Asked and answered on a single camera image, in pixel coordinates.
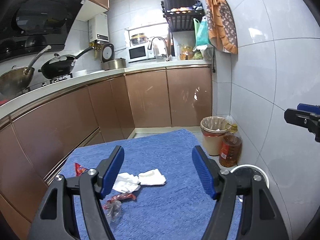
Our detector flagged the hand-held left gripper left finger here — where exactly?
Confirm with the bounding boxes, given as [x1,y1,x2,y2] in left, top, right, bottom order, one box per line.
[27,145,125,240]

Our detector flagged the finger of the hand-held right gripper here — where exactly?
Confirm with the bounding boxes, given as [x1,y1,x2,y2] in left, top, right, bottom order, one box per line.
[284,103,320,143]

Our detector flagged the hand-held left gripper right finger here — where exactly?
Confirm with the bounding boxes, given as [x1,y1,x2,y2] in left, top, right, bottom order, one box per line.
[192,145,290,240]

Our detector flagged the white tissue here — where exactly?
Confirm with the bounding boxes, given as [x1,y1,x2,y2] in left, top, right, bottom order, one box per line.
[138,168,167,187]
[112,172,141,194]

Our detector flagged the red triangular snack wrapper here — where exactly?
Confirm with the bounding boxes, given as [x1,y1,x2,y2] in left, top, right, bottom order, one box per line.
[74,162,88,176]

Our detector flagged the clear plastic wrapper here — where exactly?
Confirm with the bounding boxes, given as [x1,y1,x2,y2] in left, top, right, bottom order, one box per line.
[102,201,123,223]

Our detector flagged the white round bin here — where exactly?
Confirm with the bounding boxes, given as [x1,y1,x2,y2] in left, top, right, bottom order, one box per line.
[230,164,271,203]

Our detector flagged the beige wastebasket with liner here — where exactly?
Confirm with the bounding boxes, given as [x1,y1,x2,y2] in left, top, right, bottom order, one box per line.
[200,116,232,157]

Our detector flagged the cooking oil bottle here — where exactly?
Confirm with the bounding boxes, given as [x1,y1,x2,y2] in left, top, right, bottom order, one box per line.
[218,123,243,168]

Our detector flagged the blue terry towel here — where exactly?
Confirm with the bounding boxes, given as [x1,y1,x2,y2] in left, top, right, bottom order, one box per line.
[59,128,242,240]

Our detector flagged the copper kitchen cabinets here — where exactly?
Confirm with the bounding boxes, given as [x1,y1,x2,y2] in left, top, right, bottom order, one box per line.
[0,65,213,240]

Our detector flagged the gas stove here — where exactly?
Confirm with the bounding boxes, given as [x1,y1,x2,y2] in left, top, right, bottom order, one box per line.
[27,72,73,91]

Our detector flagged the open rice cooker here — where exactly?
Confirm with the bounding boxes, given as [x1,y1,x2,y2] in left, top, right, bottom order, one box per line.
[100,43,126,71]

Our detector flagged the black frying pan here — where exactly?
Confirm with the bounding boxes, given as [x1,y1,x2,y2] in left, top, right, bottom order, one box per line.
[38,46,94,79]

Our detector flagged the floral apron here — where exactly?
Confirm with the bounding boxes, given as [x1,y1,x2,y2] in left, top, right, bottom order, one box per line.
[203,0,239,55]

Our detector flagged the yellow bottle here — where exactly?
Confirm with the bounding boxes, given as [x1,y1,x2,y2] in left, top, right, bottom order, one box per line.
[180,44,194,61]

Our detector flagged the white microwave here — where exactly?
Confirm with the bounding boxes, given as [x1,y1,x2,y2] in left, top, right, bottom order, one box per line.
[128,44,155,63]

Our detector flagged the green plastic bag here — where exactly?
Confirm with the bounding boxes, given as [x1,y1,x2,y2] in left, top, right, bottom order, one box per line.
[193,16,212,47]

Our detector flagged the pot with glass lid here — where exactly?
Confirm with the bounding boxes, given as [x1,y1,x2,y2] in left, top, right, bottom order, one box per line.
[130,33,149,47]

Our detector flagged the steel faucet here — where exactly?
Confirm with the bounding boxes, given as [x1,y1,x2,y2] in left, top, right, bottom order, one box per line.
[147,36,170,62]

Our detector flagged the white water heater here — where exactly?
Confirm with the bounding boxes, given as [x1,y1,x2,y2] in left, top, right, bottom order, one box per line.
[88,13,110,43]

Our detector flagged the black dish rack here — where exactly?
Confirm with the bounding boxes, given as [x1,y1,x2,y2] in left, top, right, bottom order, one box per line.
[159,0,207,32]

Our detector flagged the black range hood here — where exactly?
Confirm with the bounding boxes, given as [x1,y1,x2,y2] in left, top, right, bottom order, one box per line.
[0,0,87,63]

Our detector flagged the steel wok with handle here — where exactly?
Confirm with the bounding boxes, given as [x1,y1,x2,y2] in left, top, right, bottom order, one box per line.
[0,45,52,97]

